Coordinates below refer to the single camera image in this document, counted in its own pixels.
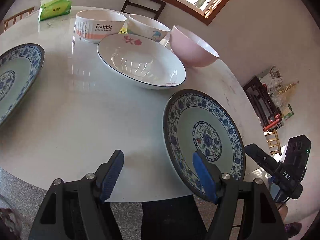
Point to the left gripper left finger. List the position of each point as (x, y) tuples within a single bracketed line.
[(78, 209)]

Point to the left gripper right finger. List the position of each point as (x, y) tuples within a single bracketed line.
[(260, 217)]

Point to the blue white patterned plate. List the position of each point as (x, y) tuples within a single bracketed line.
[(20, 67), (193, 121)]

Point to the white plate red flowers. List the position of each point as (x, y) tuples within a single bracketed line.
[(141, 61)]

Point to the pink bowl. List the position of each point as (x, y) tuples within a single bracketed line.
[(192, 50)]

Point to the white Rabbit bowl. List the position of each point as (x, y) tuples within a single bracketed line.
[(95, 24)]

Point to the white bowl blue cartoon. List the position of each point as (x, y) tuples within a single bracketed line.
[(146, 27)]

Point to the small bamboo stool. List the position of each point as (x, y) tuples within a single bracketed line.
[(273, 142)]

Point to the dark wooden side cabinet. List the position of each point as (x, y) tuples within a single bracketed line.
[(268, 113)]

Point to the yellow warning sticker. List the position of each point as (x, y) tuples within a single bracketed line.
[(123, 31)]

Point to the light wooden chair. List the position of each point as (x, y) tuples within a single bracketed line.
[(17, 17)]

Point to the green tissue pack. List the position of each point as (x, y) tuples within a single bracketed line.
[(53, 8)]

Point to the dark wooden chair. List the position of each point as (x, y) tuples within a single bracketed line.
[(148, 8)]

